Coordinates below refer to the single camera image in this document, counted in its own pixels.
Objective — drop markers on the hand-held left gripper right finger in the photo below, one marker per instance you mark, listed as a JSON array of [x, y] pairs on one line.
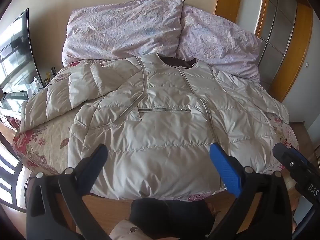
[[225, 170]]

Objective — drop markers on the floral bedspread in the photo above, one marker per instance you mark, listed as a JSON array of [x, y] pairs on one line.
[[45, 140]]

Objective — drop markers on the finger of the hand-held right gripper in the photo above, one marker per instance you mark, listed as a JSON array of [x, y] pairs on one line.
[[287, 158]]

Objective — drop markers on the dark wooden chair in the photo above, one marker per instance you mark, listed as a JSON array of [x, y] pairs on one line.
[[7, 165]]

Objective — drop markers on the person's pink top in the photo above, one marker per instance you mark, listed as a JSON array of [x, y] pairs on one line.
[[125, 231]]

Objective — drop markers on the flat screen television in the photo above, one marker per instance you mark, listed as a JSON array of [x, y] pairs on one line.
[[17, 55]]

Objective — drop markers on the lilac crinkled pillow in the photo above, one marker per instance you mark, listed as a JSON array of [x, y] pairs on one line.
[[215, 40], [120, 27]]

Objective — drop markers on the cream puffer jacket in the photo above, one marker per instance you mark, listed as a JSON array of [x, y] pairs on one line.
[[162, 130]]

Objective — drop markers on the television stand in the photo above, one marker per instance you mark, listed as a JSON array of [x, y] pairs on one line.
[[11, 120]]

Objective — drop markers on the clear plastic bag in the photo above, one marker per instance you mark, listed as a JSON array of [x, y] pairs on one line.
[[35, 87]]

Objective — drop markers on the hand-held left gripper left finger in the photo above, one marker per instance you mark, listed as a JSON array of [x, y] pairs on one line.
[[96, 158]]

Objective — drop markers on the person's dark trousers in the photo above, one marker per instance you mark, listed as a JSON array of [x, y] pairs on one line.
[[172, 215]]

